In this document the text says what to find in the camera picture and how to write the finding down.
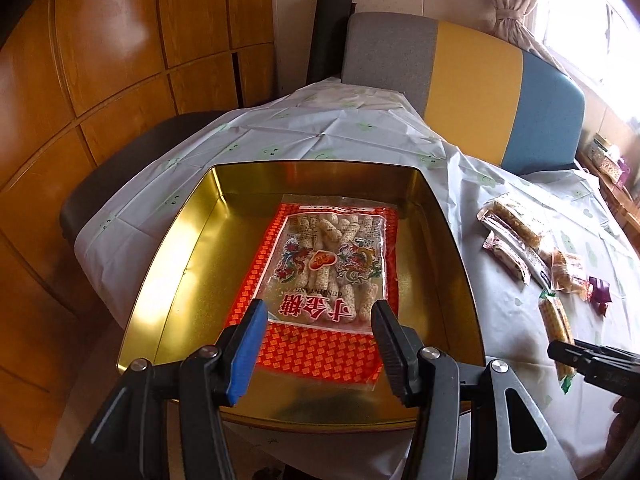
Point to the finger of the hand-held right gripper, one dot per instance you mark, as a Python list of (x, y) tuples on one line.
[(610, 349), (570, 357)]

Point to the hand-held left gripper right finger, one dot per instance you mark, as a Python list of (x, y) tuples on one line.
[(390, 345)]

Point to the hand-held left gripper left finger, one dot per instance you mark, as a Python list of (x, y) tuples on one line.
[(247, 350)]

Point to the purple candy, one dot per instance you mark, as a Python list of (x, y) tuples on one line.
[(599, 296)]

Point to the red patterned snack bag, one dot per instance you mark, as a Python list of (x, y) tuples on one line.
[(330, 350)]

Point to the gold tin box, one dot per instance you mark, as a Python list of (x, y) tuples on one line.
[(200, 260)]

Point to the white gold sachet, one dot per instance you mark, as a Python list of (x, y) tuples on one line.
[(532, 262)]

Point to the pink floral snack packet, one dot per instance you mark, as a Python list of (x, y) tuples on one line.
[(505, 257)]

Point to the yellow green snack bar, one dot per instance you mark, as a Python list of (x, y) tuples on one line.
[(555, 327)]

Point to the clear wrapped brown snack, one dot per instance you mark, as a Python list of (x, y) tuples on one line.
[(577, 287)]

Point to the white snack packet brown print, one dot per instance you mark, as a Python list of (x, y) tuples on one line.
[(567, 265)]

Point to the wooden side cabinet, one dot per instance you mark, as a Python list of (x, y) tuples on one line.
[(625, 210)]

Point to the clear wrapped peanut bar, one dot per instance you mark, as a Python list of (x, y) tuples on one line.
[(517, 217)]

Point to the patterned box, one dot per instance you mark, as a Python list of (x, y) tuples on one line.
[(607, 160)]

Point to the dark padded chair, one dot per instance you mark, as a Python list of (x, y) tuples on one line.
[(130, 170)]

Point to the white cloud print tablecloth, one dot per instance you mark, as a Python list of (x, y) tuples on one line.
[(325, 125)]

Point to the grey yellow blue sofa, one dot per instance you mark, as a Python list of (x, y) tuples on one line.
[(475, 75)]

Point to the window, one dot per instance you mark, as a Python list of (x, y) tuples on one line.
[(600, 35)]

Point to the black rolled mat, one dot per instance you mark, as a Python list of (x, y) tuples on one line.
[(327, 35)]

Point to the wooden wardrobe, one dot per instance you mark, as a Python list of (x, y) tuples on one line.
[(100, 60)]

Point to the cream curtain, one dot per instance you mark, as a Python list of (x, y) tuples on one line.
[(510, 0)]

